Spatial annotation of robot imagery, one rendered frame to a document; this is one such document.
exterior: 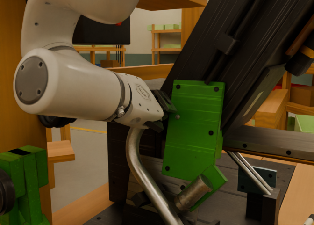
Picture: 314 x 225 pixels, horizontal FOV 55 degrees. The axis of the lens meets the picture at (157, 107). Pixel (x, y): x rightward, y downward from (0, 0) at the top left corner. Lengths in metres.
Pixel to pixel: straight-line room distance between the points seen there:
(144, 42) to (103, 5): 10.63
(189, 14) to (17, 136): 1.01
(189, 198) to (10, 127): 0.39
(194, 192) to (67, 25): 0.37
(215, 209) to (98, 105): 0.56
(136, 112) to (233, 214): 0.49
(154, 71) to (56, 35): 0.83
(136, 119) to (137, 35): 10.59
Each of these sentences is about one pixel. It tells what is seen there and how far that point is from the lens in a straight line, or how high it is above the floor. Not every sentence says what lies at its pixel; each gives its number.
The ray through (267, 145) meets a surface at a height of 1.13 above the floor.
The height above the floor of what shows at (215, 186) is 1.07.
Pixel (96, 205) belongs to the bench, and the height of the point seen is 0.88.
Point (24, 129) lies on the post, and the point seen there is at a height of 1.17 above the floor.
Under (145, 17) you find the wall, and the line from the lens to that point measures 10.98.
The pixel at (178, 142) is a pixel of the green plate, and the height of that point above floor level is 1.14.
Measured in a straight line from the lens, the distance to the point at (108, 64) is 7.35.
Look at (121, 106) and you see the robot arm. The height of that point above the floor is 1.25.
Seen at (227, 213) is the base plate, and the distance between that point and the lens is 0.89.
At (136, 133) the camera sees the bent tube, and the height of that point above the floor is 1.16.
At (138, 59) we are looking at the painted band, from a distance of 11.07.
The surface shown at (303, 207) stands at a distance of 0.98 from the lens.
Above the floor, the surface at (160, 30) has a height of 2.00.
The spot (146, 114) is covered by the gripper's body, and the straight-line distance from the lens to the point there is 0.52.
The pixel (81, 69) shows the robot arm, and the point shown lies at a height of 1.31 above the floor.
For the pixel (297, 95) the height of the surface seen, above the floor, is 0.82.
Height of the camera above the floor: 1.33
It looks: 10 degrees down
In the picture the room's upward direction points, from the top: straight up
